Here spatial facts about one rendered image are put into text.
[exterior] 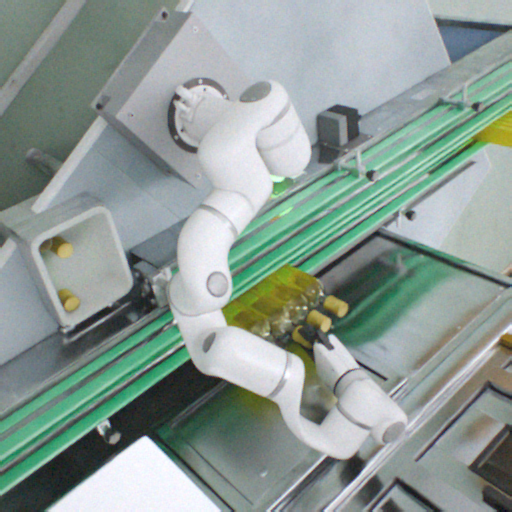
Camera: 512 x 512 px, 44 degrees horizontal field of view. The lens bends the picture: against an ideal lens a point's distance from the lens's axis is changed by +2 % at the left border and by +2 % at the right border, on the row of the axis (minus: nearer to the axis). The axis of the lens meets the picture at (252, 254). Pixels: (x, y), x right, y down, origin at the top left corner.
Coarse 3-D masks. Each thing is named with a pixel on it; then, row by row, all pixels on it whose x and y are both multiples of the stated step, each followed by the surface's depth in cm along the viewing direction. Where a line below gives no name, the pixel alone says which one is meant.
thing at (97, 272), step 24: (96, 216) 130; (72, 240) 131; (96, 240) 135; (48, 264) 129; (72, 264) 133; (96, 264) 137; (120, 264) 134; (48, 288) 123; (72, 288) 135; (96, 288) 137; (120, 288) 137; (72, 312) 132; (96, 312) 133
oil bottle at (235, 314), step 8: (232, 304) 142; (240, 304) 141; (224, 312) 140; (232, 312) 139; (240, 312) 139; (248, 312) 138; (232, 320) 137; (240, 320) 137; (248, 320) 136; (256, 320) 136; (264, 320) 136; (248, 328) 134; (256, 328) 134; (264, 328) 134
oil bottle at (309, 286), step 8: (288, 264) 151; (280, 272) 149; (288, 272) 148; (296, 272) 148; (304, 272) 148; (280, 280) 147; (288, 280) 146; (296, 280) 145; (304, 280) 145; (312, 280) 144; (296, 288) 144; (304, 288) 142; (312, 288) 142; (320, 288) 143; (312, 296) 142; (312, 304) 143
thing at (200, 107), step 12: (180, 96) 123; (192, 96) 123; (204, 96) 125; (216, 96) 130; (180, 108) 123; (192, 108) 124; (204, 108) 122; (216, 108) 120; (180, 120) 126; (192, 120) 124; (204, 120) 121; (216, 120) 118; (180, 132) 127; (192, 132) 126; (204, 132) 122; (192, 144) 130
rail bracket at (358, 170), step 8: (336, 160) 162; (344, 160) 162; (336, 168) 163; (344, 168) 161; (352, 168) 158; (360, 168) 157; (352, 176) 160; (360, 176) 158; (368, 176) 155; (376, 176) 156
